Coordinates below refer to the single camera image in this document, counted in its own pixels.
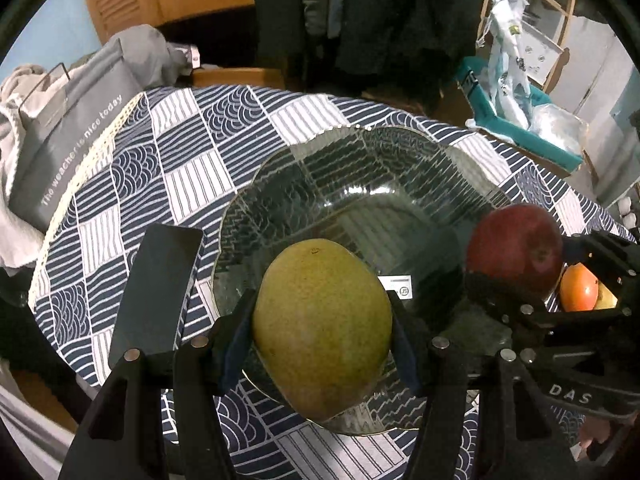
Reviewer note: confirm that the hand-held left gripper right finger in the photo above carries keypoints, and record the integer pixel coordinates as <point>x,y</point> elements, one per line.
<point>406,355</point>

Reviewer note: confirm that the teal box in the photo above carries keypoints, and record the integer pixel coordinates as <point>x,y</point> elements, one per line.
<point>540,145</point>

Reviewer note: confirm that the clear plastic bag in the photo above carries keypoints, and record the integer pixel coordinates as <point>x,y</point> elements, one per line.
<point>555,125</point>

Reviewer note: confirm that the grey lettered bag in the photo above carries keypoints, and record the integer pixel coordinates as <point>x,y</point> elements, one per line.
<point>70,125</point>

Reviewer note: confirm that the person's right hand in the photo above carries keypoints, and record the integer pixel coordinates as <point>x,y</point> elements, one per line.
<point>597,437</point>

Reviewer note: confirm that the orange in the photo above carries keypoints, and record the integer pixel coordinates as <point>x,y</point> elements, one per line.
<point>577,290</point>

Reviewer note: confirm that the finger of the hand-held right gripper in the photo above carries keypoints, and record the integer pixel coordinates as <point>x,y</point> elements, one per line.
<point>505,305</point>
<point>607,255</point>

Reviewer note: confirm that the white knitted cloth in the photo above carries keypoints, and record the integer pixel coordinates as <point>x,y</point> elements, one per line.
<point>15,105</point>

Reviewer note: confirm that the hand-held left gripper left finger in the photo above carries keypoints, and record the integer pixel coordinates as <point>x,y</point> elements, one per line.
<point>235,345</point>

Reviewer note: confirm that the red apple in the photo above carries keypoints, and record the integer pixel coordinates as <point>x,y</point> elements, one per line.
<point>515,250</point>

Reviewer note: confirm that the clear glass bowl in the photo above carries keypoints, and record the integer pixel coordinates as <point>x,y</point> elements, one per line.
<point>380,200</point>

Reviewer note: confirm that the white patterned box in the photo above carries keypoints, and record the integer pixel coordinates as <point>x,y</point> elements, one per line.
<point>542,55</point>

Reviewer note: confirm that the small yellow fruit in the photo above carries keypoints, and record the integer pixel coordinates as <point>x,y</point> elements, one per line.
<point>606,299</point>

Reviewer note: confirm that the blue white patterned tablecloth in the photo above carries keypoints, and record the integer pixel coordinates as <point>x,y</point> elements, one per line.
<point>200,125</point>

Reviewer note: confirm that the wooden shelf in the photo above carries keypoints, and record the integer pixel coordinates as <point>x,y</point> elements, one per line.
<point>565,20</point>

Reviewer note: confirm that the white printed bag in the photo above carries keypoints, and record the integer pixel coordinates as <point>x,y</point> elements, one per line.
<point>505,35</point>

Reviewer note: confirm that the person in dark clothes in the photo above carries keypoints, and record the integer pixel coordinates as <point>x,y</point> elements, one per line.
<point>400,20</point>

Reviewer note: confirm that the large cardboard box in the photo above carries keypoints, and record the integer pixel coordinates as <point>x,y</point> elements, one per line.
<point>547,163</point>

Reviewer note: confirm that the black flat rectangular object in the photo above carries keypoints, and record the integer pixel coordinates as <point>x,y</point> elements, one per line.
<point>155,285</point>

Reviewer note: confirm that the grey garment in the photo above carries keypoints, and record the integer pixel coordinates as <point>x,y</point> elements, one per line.
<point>150,55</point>

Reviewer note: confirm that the green mango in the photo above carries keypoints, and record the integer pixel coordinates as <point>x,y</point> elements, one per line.
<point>320,330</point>

